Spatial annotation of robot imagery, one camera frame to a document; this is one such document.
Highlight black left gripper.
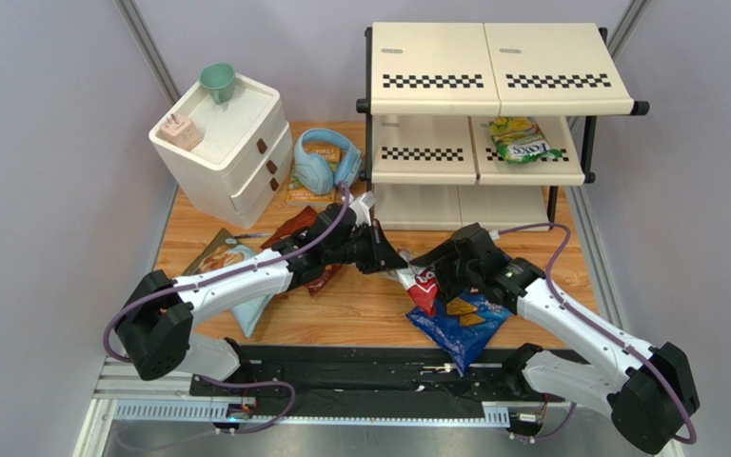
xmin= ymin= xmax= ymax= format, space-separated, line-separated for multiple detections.
xmin=325 ymin=220 xmax=409 ymax=276

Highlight white red Chuba chips bag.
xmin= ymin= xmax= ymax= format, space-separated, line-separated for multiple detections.
xmin=380 ymin=248 xmax=438 ymax=320

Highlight blue Doritos chips bag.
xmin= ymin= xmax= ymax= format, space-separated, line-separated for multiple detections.
xmin=406 ymin=290 xmax=512 ymax=375

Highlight red Doritos chips bag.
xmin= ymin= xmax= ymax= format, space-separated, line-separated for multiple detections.
xmin=260 ymin=206 xmax=342 ymax=297

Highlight green Foxs snack bag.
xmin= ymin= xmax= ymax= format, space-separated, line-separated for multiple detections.
xmin=489 ymin=116 xmax=563 ymax=165

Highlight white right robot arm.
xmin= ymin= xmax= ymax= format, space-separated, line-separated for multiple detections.
xmin=411 ymin=223 xmax=700 ymax=455

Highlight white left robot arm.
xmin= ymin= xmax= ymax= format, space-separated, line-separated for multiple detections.
xmin=103 ymin=191 xmax=408 ymax=381

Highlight cream three-tier shelf rack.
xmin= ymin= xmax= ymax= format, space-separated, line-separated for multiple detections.
xmin=357 ymin=22 xmax=649 ymax=230

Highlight orange green book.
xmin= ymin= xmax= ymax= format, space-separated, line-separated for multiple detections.
xmin=285 ymin=142 xmax=342 ymax=208

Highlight light blue headphones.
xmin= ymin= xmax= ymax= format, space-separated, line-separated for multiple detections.
xmin=293 ymin=129 xmax=363 ymax=195

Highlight light blue snack bag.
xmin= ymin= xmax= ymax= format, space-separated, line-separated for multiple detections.
xmin=228 ymin=244 xmax=275 ymax=339

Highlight brown snack bag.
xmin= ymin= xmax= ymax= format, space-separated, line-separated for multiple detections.
xmin=181 ymin=228 xmax=257 ymax=276

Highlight white three-drawer cabinet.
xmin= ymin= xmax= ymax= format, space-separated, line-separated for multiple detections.
xmin=148 ymin=75 xmax=293 ymax=229

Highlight pink power adapter cube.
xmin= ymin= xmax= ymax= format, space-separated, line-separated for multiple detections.
xmin=156 ymin=113 xmax=204 ymax=151

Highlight green plastic cup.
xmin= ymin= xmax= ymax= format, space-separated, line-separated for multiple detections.
xmin=199 ymin=62 xmax=236 ymax=105

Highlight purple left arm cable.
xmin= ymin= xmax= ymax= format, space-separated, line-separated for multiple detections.
xmin=101 ymin=181 xmax=353 ymax=436

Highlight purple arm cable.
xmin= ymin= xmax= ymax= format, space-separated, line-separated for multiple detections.
xmin=492 ymin=221 xmax=699 ymax=447
xmin=101 ymin=181 xmax=353 ymax=436

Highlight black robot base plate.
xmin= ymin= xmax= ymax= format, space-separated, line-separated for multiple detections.
xmin=188 ymin=342 xmax=595 ymax=421

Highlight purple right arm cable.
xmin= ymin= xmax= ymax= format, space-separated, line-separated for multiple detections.
xmin=492 ymin=221 xmax=699 ymax=447

